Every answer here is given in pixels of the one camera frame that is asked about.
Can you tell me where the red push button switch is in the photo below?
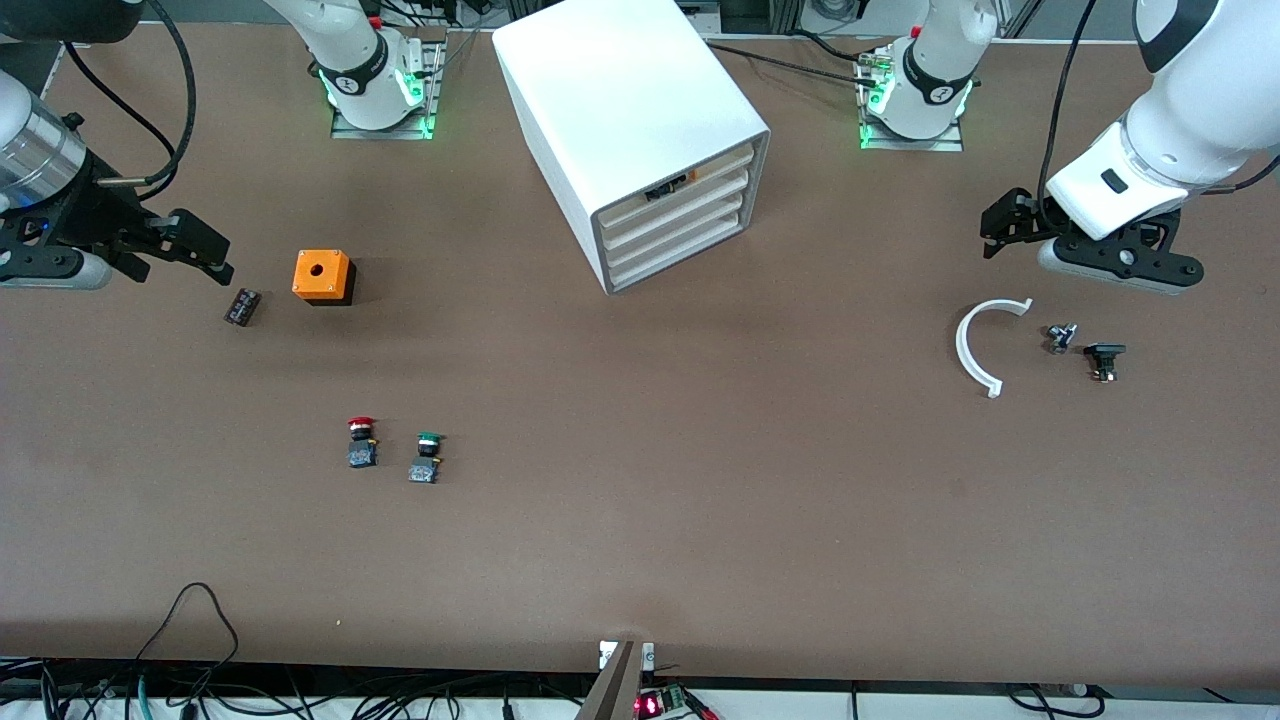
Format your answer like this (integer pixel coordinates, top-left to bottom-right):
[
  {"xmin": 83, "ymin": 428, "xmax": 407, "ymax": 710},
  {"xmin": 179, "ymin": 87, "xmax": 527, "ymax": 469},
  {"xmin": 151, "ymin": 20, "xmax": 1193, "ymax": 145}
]
[{"xmin": 345, "ymin": 415, "xmax": 381, "ymax": 470}]

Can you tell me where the white drawer with black tab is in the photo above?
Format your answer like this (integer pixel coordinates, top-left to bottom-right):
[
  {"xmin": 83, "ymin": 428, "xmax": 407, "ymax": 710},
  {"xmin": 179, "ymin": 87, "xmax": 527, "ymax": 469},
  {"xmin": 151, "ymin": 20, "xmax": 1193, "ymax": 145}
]
[{"xmin": 599, "ymin": 143, "xmax": 756, "ymax": 233}]

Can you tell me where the plain white drawer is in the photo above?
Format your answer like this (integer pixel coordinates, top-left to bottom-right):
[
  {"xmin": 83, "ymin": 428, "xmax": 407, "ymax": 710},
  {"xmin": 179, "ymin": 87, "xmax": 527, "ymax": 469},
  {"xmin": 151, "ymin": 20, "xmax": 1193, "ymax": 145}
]
[
  {"xmin": 606, "ymin": 190, "xmax": 748, "ymax": 272},
  {"xmin": 609, "ymin": 211, "xmax": 745, "ymax": 292},
  {"xmin": 603, "ymin": 167, "xmax": 752, "ymax": 253}
]

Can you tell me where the white drawer cabinet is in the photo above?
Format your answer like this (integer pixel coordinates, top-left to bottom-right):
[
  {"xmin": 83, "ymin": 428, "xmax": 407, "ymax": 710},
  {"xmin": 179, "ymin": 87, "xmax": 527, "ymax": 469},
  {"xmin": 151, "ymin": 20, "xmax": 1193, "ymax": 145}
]
[{"xmin": 492, "ymin": 0, "xmax": 772, "ymax": 297}]

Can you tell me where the white curved plastic arc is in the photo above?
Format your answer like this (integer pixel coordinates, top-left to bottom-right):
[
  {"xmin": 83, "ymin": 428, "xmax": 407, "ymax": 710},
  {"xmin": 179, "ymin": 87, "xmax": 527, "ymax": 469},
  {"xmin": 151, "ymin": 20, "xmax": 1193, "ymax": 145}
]
[{"xmin": 954, "ymin": 297, "xmax": 1035, "ymax": 400}]

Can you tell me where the circuit board with red light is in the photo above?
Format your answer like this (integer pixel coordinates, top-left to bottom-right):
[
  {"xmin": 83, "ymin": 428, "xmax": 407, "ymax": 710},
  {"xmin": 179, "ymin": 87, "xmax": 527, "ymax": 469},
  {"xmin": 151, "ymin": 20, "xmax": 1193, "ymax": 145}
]
[{"xmin": 634, "ymin": 684, "xmax": 717, "ymax": 720}]

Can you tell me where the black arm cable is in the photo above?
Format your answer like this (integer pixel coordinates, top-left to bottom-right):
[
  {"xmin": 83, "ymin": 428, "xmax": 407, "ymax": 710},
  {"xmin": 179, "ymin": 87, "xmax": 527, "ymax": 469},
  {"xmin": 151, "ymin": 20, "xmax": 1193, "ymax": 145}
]
[
  {"xmin": 1198, "ymin": 148, "xmax": 1280, "ymax": 198},
  {"xmin": 60, "ymin": 0, "xmax": 199, "ymax": 194},
  {"xmin": 1034, "ymin": 0, "xmax": 1102, "ymax": 207}
]

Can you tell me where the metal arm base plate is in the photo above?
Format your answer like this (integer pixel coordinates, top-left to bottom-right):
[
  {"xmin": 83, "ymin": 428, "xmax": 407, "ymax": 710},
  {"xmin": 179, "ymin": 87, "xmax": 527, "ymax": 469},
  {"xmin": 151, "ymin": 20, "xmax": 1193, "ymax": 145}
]
[
  {"xmin": 856, "ymin": 47, "xmax": 967, "ymax": 154},
  {"xmin": 329, "ymin": 38, "xmax": 449, "ymax": 142}
]

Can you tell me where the orange button enclosure box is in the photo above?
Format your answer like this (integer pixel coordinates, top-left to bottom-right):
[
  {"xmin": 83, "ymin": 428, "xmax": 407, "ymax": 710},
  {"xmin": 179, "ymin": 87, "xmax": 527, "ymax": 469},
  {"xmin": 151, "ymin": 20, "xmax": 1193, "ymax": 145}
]
[{"xmin": 291, "ymin": 249, "xmax": 358, "ymax": 308}]

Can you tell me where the black cable behind cabinet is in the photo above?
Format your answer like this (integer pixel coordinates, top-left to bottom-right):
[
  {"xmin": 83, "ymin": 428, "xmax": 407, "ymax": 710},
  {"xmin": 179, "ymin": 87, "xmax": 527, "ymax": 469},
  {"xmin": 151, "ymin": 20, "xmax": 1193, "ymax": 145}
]
[{"xmin": 703, "ymin": 38, "xmax": 881, "ymax": 87}]

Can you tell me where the green push button switch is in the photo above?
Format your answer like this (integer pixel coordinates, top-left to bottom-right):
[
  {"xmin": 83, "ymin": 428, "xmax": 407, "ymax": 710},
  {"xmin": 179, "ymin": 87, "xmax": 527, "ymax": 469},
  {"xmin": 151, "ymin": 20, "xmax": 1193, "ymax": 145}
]
[{"xmin": 407, "ymin": 431, "xmax": 447, "ymax": 486}]

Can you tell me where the black looped cable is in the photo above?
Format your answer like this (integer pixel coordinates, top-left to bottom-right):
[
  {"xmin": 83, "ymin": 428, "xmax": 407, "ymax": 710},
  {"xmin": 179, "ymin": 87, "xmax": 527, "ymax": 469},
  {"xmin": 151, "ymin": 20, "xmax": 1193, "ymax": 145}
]
[{"xmin": 132, "ymin": 581, "xmax": 242, "ymax": 720}]

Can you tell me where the black cable bundle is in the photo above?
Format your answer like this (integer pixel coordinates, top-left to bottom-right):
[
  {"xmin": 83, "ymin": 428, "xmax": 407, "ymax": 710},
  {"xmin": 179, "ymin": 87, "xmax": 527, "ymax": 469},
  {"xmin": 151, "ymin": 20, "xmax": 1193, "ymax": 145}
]
[{"xmin": 0, "ymin": 655, "xmax": 137, "ymax": 720}]

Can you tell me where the white post bracket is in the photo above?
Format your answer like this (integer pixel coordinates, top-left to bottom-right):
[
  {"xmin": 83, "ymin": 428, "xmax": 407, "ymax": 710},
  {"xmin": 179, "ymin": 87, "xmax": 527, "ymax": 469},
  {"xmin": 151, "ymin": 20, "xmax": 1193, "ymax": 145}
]
[{"xmin": 597, "ymin": 640, "xmax": 657, "ymax": 672}]

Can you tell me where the aluminium profile post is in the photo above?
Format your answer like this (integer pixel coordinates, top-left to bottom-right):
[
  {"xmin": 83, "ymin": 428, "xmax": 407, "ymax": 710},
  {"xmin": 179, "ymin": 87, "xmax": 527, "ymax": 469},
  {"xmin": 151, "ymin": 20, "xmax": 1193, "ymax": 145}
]
[{"xmin": 574, "ymin": 640, "xmax": 642, "ymax": 720}]

